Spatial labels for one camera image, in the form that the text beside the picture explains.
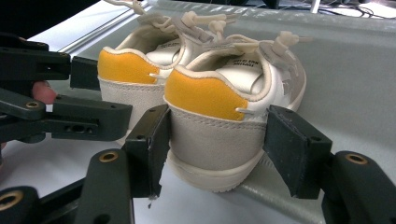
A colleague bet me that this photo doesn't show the white shoe with orange heel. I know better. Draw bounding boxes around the white shoe with orange heel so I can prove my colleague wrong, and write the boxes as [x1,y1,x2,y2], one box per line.
[96,0,238,147]
[163,30,314,193]

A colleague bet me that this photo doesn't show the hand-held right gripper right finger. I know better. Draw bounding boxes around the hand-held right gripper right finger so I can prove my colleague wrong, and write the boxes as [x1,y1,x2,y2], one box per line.
[262,105,396,224]

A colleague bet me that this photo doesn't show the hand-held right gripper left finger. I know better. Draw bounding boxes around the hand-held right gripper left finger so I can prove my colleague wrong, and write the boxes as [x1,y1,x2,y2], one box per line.
[74,104,171,224]

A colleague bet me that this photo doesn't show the black floor cables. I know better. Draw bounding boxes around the black floor cables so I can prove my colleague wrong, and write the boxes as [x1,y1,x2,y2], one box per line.
[317,0,378,20]

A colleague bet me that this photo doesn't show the metal shoe rack grey shelves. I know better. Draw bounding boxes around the metal shoe rack grey shelves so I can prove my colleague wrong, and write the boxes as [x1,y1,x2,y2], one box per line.
[62,0,396,224]

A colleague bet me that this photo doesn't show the white metal stand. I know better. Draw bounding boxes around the white metal stand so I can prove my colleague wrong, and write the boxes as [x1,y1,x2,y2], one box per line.
[309,0,322,14]

